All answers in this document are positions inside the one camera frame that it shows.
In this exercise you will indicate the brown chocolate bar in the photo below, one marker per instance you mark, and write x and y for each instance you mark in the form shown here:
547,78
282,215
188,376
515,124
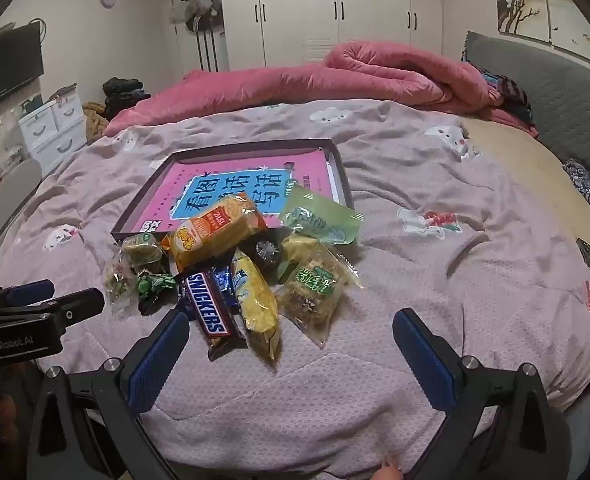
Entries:
207,305

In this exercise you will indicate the long yellow wafer packet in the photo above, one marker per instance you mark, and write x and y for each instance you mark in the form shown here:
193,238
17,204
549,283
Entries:
257,310

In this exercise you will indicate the person's left hand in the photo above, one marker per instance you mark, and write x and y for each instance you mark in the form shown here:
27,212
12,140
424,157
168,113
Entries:
2,410

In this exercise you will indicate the dark green container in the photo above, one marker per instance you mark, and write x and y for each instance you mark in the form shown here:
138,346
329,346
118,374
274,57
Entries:
33,105

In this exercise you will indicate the blue chocolate bar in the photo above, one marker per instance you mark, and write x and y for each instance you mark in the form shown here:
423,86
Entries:
223,282

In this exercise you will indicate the brown fuzzy blanket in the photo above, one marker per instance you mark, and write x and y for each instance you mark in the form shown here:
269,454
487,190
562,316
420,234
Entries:
94,122

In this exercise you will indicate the clear green-label cake packet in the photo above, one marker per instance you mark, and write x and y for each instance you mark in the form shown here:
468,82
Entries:
315,290

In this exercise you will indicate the yellow pastry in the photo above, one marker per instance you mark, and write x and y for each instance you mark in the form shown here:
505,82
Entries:
297,247

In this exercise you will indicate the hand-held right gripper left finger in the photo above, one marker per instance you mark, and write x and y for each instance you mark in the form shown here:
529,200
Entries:
157,360

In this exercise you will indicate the grey padded headboard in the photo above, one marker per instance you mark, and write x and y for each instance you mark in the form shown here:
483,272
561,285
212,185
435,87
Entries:
550,85

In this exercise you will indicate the lilac printed blanket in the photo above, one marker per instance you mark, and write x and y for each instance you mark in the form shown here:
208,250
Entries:
425,285

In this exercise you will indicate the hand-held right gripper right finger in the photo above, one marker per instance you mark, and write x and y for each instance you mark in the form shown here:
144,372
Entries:
420,355

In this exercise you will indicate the clear candy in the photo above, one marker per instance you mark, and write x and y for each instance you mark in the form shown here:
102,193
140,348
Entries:
117,282

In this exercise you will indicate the white drawer unit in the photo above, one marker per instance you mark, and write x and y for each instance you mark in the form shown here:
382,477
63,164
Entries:
50,130

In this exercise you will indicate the pile of dark clothes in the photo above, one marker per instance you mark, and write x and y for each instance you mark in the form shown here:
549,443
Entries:
122,97

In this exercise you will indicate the person's right hand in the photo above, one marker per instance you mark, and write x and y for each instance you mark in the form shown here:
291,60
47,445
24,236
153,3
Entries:
389,467

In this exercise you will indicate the pale green snack packet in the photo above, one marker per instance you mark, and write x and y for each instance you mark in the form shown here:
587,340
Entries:
320,217

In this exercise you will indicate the pink and blue book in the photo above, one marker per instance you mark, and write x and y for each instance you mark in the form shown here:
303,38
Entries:
210,172

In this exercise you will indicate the black television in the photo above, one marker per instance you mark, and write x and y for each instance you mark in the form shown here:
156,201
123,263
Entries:
5,70

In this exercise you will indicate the pink quilt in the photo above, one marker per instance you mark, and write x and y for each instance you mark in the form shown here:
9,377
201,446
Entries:
325,80

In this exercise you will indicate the dark foil candy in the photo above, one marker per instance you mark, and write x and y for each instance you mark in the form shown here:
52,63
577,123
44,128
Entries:
262,252

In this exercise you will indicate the grey padded chair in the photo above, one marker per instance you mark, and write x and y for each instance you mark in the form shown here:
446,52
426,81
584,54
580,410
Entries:
5,200

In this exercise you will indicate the orange biscuit packet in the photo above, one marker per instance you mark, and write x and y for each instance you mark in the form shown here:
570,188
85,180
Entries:
215,235

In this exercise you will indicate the hanging bags on door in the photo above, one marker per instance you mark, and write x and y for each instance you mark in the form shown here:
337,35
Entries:
195,10

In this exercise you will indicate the colourful striped clothes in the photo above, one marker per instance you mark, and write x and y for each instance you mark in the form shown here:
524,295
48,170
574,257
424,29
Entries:
512,95

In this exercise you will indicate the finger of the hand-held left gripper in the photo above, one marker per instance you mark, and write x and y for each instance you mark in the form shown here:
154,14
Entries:
30,292
77,305

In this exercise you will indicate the white wardrobe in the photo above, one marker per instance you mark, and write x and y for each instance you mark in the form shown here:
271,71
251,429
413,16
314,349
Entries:
300,10

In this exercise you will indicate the dark grey shallow tray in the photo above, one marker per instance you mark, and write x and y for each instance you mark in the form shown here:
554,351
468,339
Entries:
342,170

